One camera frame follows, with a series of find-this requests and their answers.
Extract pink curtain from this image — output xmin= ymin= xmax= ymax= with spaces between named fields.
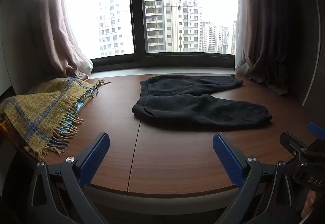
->
xmin=33 ymin=0 xmax=89 ymax=80

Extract yellow blue plaid fringed blanket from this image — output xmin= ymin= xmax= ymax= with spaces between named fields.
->
xmin=0 ymin=77 xmax=112 ymax=161

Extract person's right hand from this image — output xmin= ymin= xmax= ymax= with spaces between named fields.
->
xmin=302 ymin=191 xmax=316 ymax=217

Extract teal cloth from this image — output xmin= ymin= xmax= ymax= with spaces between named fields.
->
xmin=61 ymin=98 xmax=89 ymax=136

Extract black pants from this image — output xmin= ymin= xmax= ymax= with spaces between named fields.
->
xmin=132 ymin=75 xmax=273 ymax=130

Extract black window frame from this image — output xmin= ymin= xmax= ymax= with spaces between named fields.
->
xmin=90 ymin=0 xmax=235 ymax=73

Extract dark mauve curtain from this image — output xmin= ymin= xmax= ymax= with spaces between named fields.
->
xmin=241 ymin=0 xmax=318 ymax=95

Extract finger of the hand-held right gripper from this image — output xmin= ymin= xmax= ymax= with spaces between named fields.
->
xmin=306 ymin=121 xmax=325 ymax=136
xmin=280 ymin=131 xmax=309 ymax=156

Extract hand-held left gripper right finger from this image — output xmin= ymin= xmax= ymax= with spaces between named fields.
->
xmin=213 ymin=133 xmax=299 ymax=224

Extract white sheer curtain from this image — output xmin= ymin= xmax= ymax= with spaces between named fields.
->
xmin=232 ymin=0 xmax=254 ymax=75
xmin=61 ymin=0 xmax=94 ymax=80

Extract pale apartment tower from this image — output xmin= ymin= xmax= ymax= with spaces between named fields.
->
xmin=97 ymin=0 xmax=134 ymax=56

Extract wooden board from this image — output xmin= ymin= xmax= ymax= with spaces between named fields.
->
xmin=80 ymin=95 xmax=99 ymax=113

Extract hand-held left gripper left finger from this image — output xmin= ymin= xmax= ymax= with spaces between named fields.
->
xmin=27 ymin=133 xmax=110 ymax=224

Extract row of distant buildings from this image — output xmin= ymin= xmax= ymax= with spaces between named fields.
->
xmin=199 ymin=20 xmax=236 ymax=54

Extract tall apartment tower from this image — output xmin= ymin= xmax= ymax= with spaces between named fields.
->
xmin=142 ymin=0 xmax=201 ymax=52

